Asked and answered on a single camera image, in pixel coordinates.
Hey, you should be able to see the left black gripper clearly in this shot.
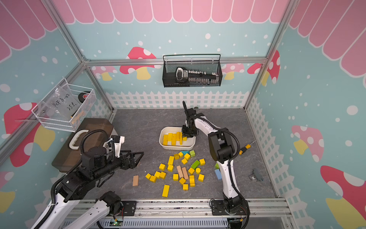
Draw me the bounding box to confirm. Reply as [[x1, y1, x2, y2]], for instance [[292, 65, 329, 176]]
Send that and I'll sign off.
[[94, 150, 144, 181]]

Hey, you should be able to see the long yellow block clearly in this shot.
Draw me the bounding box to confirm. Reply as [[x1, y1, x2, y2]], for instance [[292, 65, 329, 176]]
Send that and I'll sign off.
[[171, 134, 176, 146], [163, 135, 168, 146]]

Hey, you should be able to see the yellow plank block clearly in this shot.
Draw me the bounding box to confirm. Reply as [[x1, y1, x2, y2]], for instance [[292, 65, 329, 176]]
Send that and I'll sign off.
[[168, 133, 173, 142]]

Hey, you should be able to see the small yellow cube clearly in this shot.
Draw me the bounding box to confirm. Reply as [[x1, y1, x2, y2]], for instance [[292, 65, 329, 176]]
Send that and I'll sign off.
[[199, 158, 205, 166]]

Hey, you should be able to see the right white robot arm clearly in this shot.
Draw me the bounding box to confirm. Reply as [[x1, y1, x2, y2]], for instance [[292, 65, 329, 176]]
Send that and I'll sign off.
[[182, 101, 250, 229]]

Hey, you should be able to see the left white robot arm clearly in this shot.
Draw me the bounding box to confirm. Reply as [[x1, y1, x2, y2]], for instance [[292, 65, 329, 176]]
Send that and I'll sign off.
[[32, 129, 144, 229]]

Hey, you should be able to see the white plastic tub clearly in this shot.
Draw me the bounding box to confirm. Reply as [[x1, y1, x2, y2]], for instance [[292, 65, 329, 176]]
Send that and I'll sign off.
[[159, 127, 196, 151]]

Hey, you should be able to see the yellow cube block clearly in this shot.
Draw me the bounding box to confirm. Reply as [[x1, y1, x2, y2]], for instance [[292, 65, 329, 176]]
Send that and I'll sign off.
[[159, 164, 166, 171]]

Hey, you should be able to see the flat wooden block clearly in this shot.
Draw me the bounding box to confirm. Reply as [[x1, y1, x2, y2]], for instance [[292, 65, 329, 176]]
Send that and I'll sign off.
[[132, 175, 139, 187]]

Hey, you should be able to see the yellow upright rectangular block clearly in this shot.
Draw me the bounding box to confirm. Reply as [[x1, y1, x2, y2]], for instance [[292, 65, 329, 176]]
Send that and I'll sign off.
[[168, 156, 174, 165]]

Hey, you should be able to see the right natural wooden plank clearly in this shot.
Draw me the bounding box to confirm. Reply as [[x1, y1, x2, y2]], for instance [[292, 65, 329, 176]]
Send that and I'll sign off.
[[182, 167, 189, 180]]

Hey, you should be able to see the natural wooden plank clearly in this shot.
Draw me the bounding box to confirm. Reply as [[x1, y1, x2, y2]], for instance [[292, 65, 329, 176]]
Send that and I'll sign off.
[[176, 166, 184, 178], [182, 167, 189, 180]]

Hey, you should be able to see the large yellow front block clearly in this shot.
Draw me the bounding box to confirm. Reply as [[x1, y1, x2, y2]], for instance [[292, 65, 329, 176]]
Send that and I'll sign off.
[[162, 185, 170, 198]]

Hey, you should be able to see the left natural wooden plank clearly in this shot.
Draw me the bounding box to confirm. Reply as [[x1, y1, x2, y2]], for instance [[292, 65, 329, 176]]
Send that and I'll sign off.
[[176, 166, 184, 178]]

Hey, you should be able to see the yellow arch block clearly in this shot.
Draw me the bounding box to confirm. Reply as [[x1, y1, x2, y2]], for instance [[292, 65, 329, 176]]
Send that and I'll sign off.
[[189, 175, 195, 187]]

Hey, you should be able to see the light blue block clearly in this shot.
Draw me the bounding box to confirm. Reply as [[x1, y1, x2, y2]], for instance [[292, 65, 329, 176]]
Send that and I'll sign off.
[[215, 169, 222, 180]]

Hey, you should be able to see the socket wrench set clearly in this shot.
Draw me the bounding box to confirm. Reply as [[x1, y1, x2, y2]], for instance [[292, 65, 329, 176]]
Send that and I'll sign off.
[[175, 67, 221, 86]]

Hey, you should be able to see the yellow black screwdriver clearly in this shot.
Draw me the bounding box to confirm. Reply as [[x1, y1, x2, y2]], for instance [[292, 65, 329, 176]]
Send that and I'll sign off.
[[239, 140, 255, 155]]

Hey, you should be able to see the small grey metal clip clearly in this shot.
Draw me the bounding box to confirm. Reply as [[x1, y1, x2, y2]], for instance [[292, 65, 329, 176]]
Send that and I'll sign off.
[[249, 169, 264, 181]]

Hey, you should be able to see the black tape roll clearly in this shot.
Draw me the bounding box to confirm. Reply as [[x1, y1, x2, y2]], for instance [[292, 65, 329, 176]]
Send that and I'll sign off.
[[78, 91, 90, 103]]

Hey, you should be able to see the brown toolbox with white handle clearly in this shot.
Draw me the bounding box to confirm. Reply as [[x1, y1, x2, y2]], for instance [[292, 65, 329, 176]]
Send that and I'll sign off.
[[52, 118, 117, 173]]

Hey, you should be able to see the black wire mesh basket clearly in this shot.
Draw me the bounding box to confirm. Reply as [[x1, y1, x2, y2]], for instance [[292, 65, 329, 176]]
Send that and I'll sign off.
[[162, 54, 223, 88]]

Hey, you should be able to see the clear wall-mounted bin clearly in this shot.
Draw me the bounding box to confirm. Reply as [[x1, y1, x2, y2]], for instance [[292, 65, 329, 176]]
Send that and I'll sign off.
[[31, 78, 97, 132]]

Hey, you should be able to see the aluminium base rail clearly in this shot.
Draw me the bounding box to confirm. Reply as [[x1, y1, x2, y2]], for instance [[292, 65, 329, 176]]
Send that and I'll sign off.
[[57, 198, 289, 229]]

